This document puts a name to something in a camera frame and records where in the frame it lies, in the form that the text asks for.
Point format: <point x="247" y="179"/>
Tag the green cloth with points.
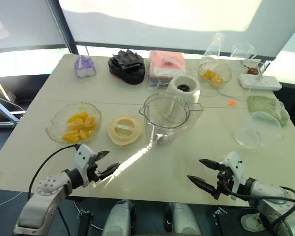
<point x="263" y="104"/>

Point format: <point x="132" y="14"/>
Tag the small orange scrap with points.
<point x="232" y="102"/>

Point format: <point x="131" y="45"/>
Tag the round glass bowl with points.
<point x="225" y="73"/>

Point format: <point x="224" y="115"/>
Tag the purple and white bag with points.
<point x="84" y="67"/>

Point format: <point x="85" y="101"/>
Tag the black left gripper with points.
<point x="94" y="172"/>

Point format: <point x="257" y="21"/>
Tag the white rounded robot leg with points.
<point x="185" y="218"/>
<point x="118" y="218"/>

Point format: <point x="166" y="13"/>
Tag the silver metal stand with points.
<point x="5" y="108"/>

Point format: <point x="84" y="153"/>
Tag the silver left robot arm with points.
<point x="49" y="194"/>

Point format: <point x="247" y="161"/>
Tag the small dark brown item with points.
<point x="253" y="70"/>

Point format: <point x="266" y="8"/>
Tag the white power strip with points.
<point x="260" y="82"/>

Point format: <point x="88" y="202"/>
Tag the clear glass beaker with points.
<point x="242" y="52"/>

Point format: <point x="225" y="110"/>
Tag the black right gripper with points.
<point x="223" y="179"/>

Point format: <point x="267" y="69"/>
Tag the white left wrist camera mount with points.
<point x="83" y="157"/>

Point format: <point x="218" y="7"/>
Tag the clear plastic measuring cup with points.
<point x="265" y="125"/>

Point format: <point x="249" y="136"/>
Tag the black table clamp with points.
<point x="86" y="223"/>
<point x="221" y="221"/>

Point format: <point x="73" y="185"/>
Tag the white blender base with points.
<point x="194" y="86"/>

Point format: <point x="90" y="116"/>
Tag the clear blender jar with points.
<point x="162" y="127"/>

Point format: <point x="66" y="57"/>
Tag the glass conical flask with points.
<point x="215" y="46"/>

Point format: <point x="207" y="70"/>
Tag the heap of orange fruit pieces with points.
<point x="79" y="126"/>

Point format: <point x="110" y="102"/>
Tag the black glove on black pad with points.
<point x="127" y="68"/>

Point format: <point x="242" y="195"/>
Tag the cream blender lid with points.
<point x="124" y="130"/>

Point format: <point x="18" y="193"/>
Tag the wavy-rimmed glass bowl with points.
<point x="59" y="118"/>

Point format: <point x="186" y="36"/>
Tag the pink plastic-wrapped package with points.
<point x="167" y="64"/>

